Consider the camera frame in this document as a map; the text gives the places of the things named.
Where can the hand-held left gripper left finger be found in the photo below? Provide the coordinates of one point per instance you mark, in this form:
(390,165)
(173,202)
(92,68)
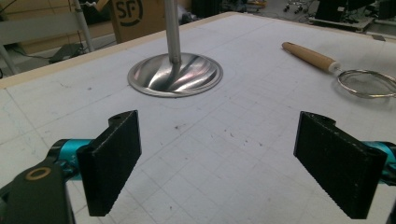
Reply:
(107,165)

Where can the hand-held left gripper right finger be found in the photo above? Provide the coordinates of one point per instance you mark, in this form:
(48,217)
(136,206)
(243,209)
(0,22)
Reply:
(339,165)

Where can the metal stand with round base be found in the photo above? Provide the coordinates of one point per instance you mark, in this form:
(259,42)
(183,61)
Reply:
(174,73)

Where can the brown cardboard box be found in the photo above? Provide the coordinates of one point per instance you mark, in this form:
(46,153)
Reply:
(137,18)

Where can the grey metal chair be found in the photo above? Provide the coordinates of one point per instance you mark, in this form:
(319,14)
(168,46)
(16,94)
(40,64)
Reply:
(40,31)

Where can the black equipment on platform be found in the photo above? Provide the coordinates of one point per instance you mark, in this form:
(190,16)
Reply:
(342,12)

